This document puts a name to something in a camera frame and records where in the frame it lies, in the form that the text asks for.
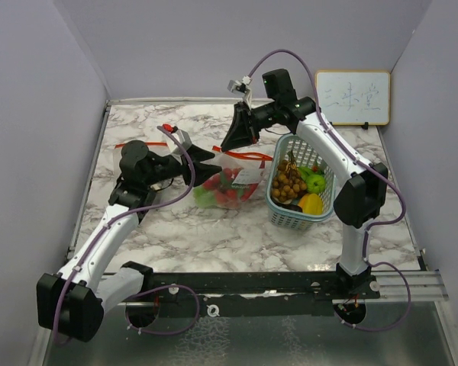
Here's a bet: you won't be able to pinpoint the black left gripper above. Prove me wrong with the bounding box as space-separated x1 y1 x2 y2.
144 144 222 187

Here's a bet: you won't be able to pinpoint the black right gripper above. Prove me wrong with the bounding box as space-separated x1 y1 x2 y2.
220 101 279 152

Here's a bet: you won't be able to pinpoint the clear orange-zip bag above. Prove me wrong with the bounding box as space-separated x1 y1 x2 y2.
192 146 273 210
113 140 169 168

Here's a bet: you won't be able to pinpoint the green grape bunch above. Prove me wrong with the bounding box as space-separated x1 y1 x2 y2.
193 186 218 208

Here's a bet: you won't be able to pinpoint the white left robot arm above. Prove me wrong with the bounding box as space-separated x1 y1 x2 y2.
36 140 221 342

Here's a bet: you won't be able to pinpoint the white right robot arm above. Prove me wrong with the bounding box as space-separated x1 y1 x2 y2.
221 69 388 298

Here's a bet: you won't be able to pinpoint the brown longan bunch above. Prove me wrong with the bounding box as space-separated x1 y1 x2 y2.
270 160 308 203

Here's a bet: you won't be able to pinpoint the green bell pepper toy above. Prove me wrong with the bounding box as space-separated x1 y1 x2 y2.
298 166 327 194

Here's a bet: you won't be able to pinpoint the light blue plastic basket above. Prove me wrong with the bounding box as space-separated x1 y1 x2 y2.
266 134 336 230

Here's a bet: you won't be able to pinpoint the yellow pepper toy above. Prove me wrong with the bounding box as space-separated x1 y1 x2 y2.
298 194 324 216

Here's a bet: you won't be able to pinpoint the small whiteboard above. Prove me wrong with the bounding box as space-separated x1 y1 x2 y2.
315 70 391 126

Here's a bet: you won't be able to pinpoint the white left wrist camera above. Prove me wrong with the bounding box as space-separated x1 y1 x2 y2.
162 124 192 156

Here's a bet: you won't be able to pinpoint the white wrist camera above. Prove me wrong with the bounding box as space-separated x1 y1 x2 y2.
227 75 253 108
162 124 192 156

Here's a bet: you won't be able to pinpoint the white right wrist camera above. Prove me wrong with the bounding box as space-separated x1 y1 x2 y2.
227 75 253 108

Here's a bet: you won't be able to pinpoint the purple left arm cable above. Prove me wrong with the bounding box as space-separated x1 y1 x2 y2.
53 124 202 346

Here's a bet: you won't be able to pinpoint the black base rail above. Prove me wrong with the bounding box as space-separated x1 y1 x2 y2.
123 261 379 319

